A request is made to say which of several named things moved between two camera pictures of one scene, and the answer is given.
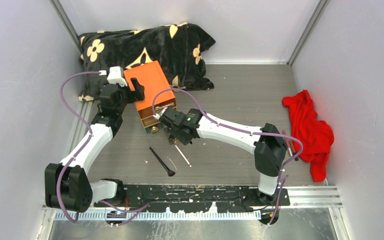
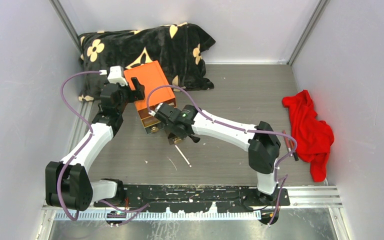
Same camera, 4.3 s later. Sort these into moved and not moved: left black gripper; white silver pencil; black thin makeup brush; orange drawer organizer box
Moved: black thin makeup brush
Not moved: orange drawer organizer box; left black gripper; white silver pencil
